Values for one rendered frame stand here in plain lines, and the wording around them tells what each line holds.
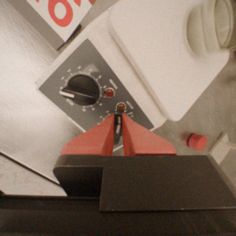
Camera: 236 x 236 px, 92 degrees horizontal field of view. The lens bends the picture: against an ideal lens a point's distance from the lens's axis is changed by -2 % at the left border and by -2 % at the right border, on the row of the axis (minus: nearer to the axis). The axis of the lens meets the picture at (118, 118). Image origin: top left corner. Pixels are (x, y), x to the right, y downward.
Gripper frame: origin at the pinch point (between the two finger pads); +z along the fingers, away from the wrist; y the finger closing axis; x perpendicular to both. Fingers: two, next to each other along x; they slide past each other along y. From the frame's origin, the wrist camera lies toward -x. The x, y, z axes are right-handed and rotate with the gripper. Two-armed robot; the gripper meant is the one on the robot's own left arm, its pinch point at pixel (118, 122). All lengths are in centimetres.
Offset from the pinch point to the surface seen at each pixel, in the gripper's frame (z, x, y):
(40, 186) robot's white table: -1.9, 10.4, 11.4
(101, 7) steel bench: 11.3, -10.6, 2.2
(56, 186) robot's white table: -1.4, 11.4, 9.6
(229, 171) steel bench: 13, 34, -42
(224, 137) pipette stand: 14.6, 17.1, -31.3
